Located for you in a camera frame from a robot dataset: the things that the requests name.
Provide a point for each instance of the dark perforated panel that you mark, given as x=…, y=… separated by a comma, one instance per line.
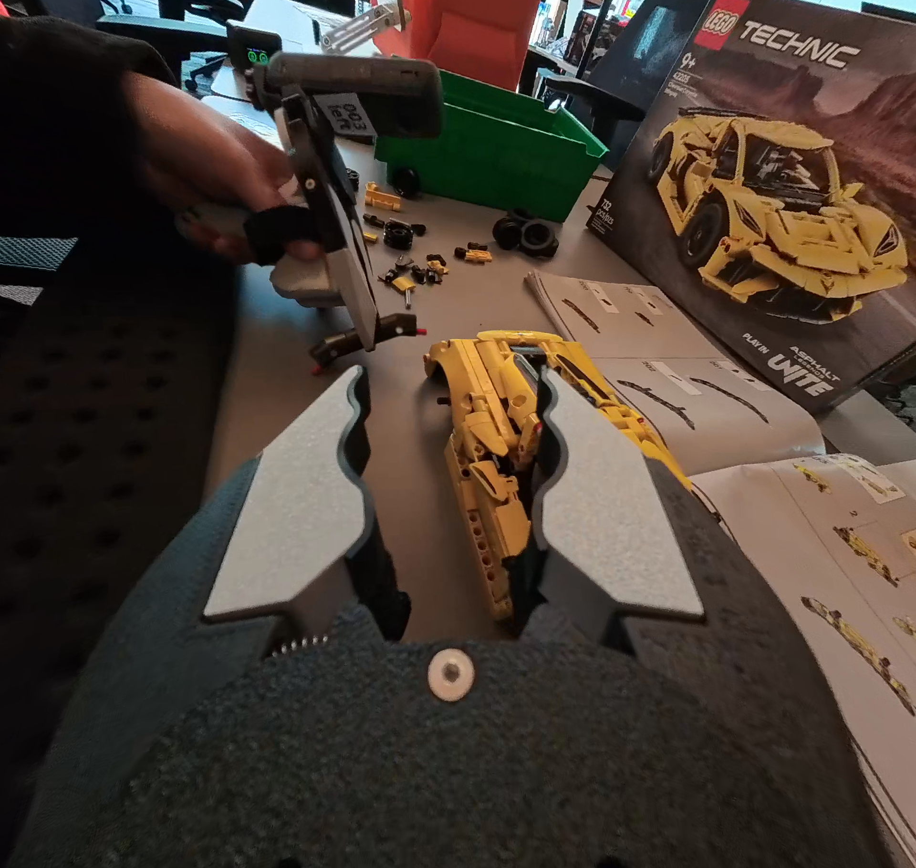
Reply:
x=107, y=417

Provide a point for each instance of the pile of small black yellow pieces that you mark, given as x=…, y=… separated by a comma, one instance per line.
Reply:
x=401, y=235

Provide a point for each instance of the person's left hand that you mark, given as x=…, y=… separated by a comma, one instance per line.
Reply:
x=207, y=160

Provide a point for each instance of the red plastic bin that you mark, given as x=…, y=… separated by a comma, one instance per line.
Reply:
x=472, y=24

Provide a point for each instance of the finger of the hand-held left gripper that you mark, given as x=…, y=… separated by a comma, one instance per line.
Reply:
x=361, y=296

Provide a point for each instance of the grey desk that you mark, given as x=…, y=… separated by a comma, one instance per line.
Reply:
x=401, y=417

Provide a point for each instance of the white lattice bracket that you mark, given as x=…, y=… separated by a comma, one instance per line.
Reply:
x=358, y=27

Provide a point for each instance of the green plastic bin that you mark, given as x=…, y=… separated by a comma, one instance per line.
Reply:
x=494, y=160

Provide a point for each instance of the black desk monitor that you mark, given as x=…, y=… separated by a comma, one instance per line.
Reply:
x=887, y=13

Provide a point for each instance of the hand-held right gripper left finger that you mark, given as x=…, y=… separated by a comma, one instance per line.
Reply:
x=286, y=524

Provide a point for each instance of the small black round piece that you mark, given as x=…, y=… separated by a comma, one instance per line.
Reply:
x=350, y=180

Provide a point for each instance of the open instruction booklet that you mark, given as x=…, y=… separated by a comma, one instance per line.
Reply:
x=644, y=338

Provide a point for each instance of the yellow brick car model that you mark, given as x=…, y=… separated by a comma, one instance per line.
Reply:
x=494, y=410

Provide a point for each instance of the car set box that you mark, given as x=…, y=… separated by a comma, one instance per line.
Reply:
x=787, y=81

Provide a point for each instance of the black device green lights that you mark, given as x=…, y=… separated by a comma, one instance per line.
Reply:
x=254, y=49

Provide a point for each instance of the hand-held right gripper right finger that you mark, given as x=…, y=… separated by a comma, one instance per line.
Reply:
x=615, y=524

